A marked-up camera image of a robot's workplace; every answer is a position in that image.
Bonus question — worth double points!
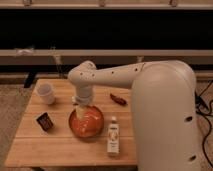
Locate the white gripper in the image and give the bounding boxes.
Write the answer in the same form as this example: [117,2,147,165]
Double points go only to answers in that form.
[72,96,93,119]

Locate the dark brown eraser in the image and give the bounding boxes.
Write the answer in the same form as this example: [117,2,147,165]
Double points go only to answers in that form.
[36,112,53,131]

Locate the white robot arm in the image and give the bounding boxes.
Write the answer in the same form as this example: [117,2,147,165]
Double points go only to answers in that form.
[68,60,201,171]

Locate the orange bowl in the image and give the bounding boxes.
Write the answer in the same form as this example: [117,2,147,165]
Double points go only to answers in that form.
[68,106,104,138]

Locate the white paper cup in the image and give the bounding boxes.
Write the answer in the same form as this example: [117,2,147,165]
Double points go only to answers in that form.
[36,83,55,105]

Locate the white bottle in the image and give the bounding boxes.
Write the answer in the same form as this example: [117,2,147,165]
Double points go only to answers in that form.
[107,116,119,155]

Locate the red chili pepper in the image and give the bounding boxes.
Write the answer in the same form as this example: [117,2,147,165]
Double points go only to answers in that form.
[110,94,127,106]

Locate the wooden table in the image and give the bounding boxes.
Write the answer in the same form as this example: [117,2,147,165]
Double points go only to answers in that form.
[5,79,137,167]

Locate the white metal rail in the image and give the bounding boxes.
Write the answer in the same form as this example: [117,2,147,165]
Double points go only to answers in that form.
[0,49,213,65]

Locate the black cable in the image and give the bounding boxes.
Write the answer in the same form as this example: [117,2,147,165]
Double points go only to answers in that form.
[194,79,213,168]

